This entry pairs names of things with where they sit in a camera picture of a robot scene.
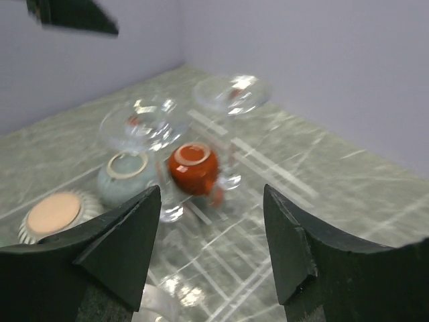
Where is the clear wine glass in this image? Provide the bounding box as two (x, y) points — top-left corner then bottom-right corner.
(99, 96), (190, 223)
(194, 74), (271, 191)

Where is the ribbed striped ceramic cup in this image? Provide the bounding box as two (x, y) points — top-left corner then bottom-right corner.
(17, 190), (104, 244)

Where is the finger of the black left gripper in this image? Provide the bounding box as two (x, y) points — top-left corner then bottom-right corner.
(26, 0), (119, 36)

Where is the white wire dish rack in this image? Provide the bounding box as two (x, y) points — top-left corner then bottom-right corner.
(1, 110), (428, 321)

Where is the pale blue ceramic mug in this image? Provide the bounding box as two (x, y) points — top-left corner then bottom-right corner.
(97, 152), (158, 208)

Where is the orange ceramic mug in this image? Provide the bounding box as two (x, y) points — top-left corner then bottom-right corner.
(168, 142), (223, 207)

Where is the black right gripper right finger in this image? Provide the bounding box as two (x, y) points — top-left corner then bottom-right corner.
(263, 185), (428, 321)

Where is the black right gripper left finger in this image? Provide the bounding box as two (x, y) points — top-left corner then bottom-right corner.
(1, 186), (162, 321)

